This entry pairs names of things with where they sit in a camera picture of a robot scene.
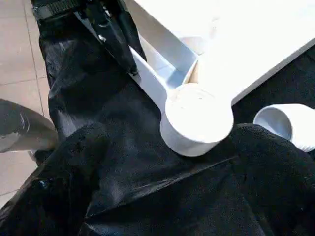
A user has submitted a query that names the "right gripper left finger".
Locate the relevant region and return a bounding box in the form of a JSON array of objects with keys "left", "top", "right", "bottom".
[{"left": 0, "top": 124, "right": 111, "bottom": 236}]

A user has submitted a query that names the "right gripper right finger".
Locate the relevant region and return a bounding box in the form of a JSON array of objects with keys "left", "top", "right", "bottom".
[{"left": 231, "top": 123, "right": 315, "bottom": 236}]

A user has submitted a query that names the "white plastic table leg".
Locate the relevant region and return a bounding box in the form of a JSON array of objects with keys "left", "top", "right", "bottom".
[{"left": 253, "top": 103, "right": 315, "bottom": 152}]

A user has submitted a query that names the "white plastic table top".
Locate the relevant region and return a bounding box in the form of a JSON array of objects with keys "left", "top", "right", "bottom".
[{"left": 130, "top": 0, "right": 315, "bottom": 158}]

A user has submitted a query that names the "grey robot foot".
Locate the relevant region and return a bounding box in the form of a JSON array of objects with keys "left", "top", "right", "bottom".
[{"left": 0, "top": 98, "right": 58, "bottom": 153}]

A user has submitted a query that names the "black mat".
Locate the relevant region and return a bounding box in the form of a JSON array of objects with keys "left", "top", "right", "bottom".
[{"left": 37, "top": 10, "right": 315, "bottom": 236}]

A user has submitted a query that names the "black folding table frame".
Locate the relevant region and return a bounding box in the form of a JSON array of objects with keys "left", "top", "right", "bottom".
[{"left": 32, "top": 0, "right": 143, "bottom": 75}]

